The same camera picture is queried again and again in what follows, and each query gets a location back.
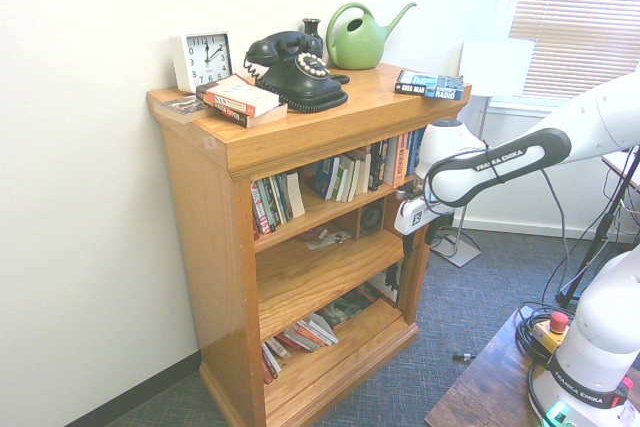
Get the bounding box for black tripod stand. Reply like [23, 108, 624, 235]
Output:
[555, 144, 640, 306]

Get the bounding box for blue paperback book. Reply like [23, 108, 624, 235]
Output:
[394, 69, 465, 101]

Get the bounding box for white shade floor lamp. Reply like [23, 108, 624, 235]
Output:
[428, 39, 536, 269]

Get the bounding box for small brown paperback book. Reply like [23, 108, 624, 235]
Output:
[153, 95, 211, 126]

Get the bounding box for blue cover leaning book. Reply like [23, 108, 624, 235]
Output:
[303, 156, 341, 201]

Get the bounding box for black rotary telephone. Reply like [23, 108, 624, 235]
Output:
[243, 30, 351, 114]

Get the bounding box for beige window blinds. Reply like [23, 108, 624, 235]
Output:
[508, 0, 640, 98]

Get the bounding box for white square analog clock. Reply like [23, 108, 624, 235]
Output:
[168, 30, 235, 94]

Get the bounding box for blue Thailand guide book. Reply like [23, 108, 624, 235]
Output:
[405, 129, 427, 178]

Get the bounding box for orange and white book stack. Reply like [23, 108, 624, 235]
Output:
[195, 81, 289, 129]

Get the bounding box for black spine book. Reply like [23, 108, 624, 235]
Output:
[368, 140, 390, 193]

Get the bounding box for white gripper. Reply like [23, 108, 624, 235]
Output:
[393, 195, 441, 262]

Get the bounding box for green cover flat book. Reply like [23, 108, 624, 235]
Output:
[319, 286, 382, 331]

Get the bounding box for wooden oak bookshelf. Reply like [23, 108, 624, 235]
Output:
[146, 62, 473, 427]

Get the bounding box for coiled black cable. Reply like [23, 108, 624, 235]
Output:
[515, 301, 566, 363]

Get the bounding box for black white picture book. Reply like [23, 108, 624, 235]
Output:
[372, 260, 406, 306]

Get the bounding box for red yellow emergency stop button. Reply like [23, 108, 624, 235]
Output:
[532, 310, 571, 353]

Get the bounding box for green plastic watering can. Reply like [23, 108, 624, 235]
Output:
[325, 1, 418, 71]

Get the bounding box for cream page-edge paperback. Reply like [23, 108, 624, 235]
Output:
[285, 171, 307, 220]

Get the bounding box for white grey leaning book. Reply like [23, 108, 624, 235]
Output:
[307, 313, 341, 346]

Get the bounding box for small black vase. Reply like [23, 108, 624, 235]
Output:
[301, 17, 325, 61]

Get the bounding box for red white spine book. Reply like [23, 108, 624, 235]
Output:
[249, 179, 269, 237]

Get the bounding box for thick orange book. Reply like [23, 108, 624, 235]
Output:
[383, 134, 410, 190]

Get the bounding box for orange white paperback book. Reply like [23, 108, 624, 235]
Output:
[204, 74, 281, 118]

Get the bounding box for small black speaker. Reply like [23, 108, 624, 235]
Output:
[359, 199, 386, 238]

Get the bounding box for loose paper cards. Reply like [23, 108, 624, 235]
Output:
[299, 227, 354, 252]

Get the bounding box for grey hanging cable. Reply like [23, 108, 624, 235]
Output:
[539, 169, 576, 298]

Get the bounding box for white green paperback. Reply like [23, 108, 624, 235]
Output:
[333, 154, 357, 203]

